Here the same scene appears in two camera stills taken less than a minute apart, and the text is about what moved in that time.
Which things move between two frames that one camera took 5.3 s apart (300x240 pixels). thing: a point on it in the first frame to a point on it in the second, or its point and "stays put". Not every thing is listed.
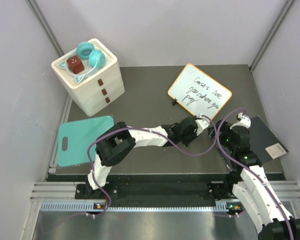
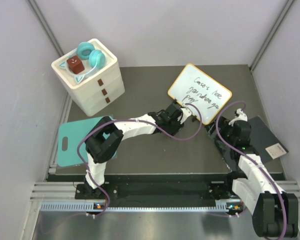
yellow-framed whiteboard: [200, 91] stays put
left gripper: [194, 134] to [177, 127]
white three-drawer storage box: [92, 76] stays put
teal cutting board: [75, 138] stays put
